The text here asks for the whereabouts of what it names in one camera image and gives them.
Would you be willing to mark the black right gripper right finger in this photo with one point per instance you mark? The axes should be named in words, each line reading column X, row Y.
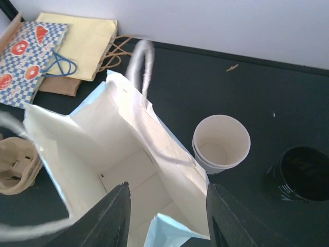
column 232, row 224

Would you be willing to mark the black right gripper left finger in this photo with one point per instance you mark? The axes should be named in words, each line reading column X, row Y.
column 106, row 224

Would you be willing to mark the light blue paper bag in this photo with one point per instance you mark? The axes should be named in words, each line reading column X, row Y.
column 112, row 137

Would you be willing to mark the black paper cup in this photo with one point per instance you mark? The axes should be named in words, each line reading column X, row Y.
column 300, row 174

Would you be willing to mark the brown kraft paper bag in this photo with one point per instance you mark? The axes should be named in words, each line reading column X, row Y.
column 60, row 85

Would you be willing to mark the tan kraft paper bag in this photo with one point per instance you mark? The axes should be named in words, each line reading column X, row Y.
column 89, row 43

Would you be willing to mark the blue checkered paper bag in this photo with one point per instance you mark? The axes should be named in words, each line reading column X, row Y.
column 28, row 58

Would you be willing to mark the white orange-edged paper bag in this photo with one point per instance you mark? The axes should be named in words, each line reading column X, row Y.
column 13, row 28

